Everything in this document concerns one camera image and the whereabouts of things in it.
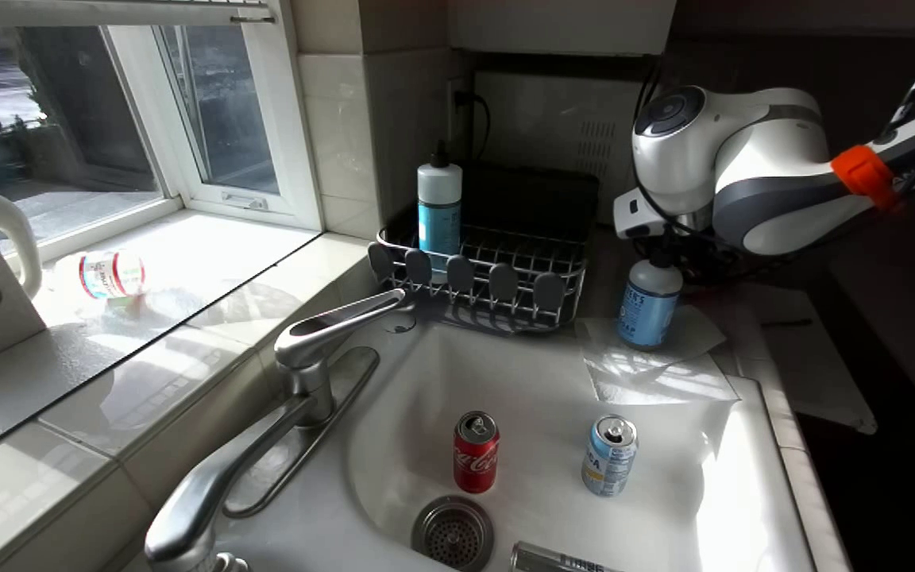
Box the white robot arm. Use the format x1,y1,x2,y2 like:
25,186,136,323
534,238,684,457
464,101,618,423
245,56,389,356
614,79,915,256

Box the red can in sink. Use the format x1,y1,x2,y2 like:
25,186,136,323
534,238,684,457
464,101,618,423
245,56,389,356
455,410,498,491

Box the blue white can in sink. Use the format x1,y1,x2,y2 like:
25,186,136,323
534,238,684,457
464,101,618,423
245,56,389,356
581,414,637,494

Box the metal dish rack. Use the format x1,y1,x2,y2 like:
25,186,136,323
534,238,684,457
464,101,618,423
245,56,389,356
365,162,604,335

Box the tall blue white bottle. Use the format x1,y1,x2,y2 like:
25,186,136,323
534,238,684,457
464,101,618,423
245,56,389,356
417,146,464,255

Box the chrome sink faucet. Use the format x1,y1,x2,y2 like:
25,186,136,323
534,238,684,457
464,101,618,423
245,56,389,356
144,286,413,572

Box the blue soap pump bottle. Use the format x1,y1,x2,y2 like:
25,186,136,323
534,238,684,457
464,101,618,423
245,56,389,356
617,247,684,348

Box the white cloth under bottle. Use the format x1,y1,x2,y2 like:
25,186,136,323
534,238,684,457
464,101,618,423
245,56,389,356
584,305,725,358

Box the metal sink drain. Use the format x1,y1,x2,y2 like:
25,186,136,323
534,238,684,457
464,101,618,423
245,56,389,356
410,494,494,572

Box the clear cup red stripes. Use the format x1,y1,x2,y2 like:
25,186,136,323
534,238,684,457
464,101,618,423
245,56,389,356
75,251,146,315

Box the black microwave power cord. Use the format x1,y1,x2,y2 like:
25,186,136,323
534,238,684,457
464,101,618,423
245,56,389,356
455,89,494,170

